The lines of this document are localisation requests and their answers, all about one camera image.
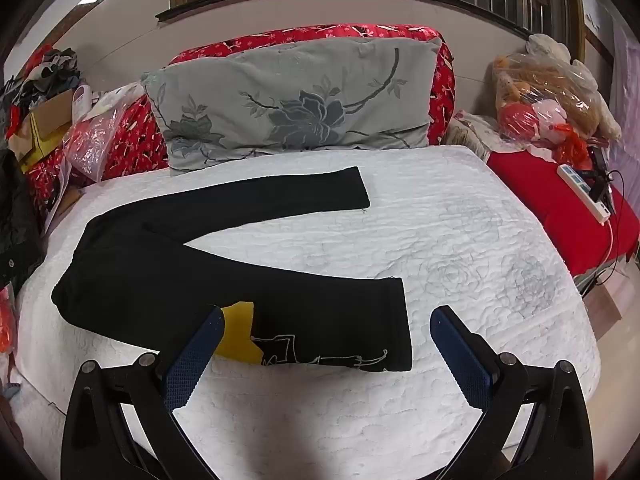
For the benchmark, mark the black charger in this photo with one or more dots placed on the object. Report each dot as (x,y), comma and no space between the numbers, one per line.
(600,180)

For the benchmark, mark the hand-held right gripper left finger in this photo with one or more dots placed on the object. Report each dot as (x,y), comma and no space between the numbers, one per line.
(192,355)

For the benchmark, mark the pile of clothes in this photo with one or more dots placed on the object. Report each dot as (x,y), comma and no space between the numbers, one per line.
(55,70)

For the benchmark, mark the black pants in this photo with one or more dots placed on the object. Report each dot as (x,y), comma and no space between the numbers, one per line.
(150,270)

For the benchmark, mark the red bedsheet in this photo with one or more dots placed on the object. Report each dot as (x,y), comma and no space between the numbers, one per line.
(540,195)

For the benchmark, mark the black jacket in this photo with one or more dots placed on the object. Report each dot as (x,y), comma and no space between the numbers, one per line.
(15,215)

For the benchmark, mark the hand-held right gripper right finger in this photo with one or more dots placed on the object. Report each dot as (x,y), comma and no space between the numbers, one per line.
(462,355)

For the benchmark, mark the white quilted bed cover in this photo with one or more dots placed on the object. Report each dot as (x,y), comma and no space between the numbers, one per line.
(350,240)

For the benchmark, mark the grey floral pillow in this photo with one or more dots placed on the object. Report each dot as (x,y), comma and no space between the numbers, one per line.
(300,105)

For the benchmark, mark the white power strip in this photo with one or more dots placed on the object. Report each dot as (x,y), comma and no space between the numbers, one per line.
(582,190)

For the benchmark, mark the cardboard box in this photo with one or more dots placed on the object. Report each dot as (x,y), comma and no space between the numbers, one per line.
(47,120)

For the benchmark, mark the embroidered beige cushion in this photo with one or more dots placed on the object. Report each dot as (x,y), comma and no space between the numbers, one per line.
(467,132)

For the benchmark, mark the red floral blanket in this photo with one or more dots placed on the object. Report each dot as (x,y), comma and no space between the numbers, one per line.
(444,85)

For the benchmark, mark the orange plastic bag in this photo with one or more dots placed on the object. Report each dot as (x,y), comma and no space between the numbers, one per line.
(572,142)

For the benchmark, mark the clear plastic bag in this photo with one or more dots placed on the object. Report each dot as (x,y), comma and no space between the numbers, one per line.
(92,140)

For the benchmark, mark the plastic bag of stuffed toys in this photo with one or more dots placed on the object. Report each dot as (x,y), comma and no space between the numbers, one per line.
(550,90)

